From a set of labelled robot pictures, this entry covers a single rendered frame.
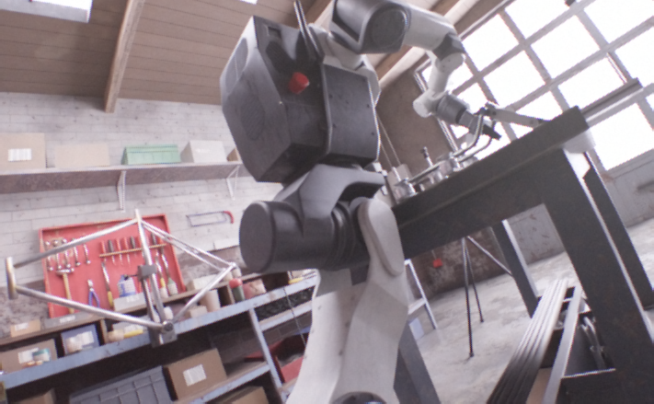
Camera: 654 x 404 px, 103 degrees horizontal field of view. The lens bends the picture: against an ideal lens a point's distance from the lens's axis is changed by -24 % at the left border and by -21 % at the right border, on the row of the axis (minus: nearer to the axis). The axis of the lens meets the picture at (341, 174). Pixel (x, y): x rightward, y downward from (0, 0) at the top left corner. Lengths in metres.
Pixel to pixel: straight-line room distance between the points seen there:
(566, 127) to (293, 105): 0.45
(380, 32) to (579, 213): 0.50
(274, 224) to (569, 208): 0.53
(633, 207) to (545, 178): 3.32
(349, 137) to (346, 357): 0.37
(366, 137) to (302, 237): 0.25
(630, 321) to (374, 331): 0.47
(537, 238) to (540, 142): 3.53
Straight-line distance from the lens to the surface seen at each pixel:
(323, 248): 0.52
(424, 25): 0.77
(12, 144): 2.62
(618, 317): 0.76
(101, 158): 2.56
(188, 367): 1.86
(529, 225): 4.09
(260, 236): 0.49
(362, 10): 0.64
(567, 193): 0.70
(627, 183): 3.97
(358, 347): 0.52
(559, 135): 0.59
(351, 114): 0.64
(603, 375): 1.15
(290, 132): 0.56
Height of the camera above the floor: 0.79
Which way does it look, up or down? 15 degrees up
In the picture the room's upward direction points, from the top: 22 degrees counter-clockwise
